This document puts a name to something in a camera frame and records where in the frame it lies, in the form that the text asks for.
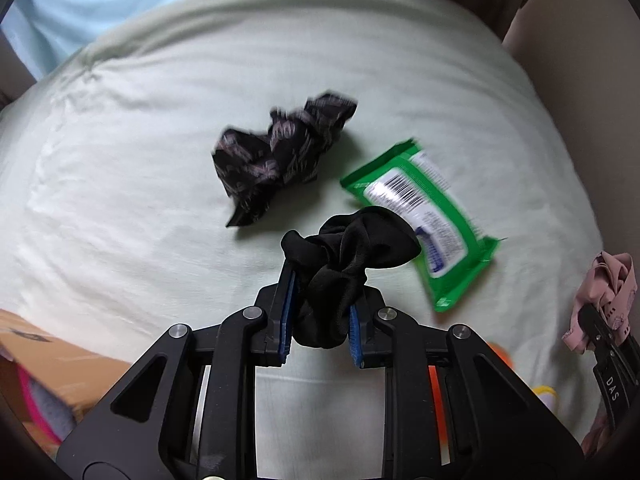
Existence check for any orange soft toy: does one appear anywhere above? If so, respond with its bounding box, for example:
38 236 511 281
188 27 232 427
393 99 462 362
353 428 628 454
427 342 512 411

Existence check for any yellow soft item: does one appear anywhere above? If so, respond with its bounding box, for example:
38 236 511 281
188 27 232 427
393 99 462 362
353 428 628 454
531 385 559 411

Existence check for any light blue cloth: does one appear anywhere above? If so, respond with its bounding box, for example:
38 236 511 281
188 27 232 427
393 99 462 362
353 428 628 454
9 0 306 82

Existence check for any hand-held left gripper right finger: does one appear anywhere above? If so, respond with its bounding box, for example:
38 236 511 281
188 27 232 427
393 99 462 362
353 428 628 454
349 285 587 480

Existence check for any black scrunchie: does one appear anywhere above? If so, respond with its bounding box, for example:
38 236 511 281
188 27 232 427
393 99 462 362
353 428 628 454
280 207 424 351

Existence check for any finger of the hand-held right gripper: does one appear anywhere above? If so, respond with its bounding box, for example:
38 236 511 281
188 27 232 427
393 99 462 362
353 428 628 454
577 304 640 456

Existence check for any pink cloth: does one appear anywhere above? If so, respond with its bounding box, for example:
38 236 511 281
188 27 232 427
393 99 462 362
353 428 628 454
560 252 639 356

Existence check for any green wet wipes packet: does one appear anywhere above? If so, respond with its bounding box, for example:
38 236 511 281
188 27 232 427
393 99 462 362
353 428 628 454
340 137 501 314

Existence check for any pink and grey soft item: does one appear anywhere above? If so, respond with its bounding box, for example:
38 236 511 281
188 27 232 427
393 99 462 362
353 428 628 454
15 364 77 445

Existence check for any cardboard box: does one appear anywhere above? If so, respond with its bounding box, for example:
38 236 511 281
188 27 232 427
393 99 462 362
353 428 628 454
0 309 132 413

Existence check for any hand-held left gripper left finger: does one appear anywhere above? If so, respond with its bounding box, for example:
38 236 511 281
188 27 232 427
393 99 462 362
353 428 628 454
55 260 297 480

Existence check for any black patterned cloth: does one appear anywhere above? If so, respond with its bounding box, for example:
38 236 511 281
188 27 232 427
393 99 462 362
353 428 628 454
212 91 359 229

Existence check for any pale green bed sheet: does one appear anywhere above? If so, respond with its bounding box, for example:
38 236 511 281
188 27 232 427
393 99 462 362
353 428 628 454
0 0 606 446

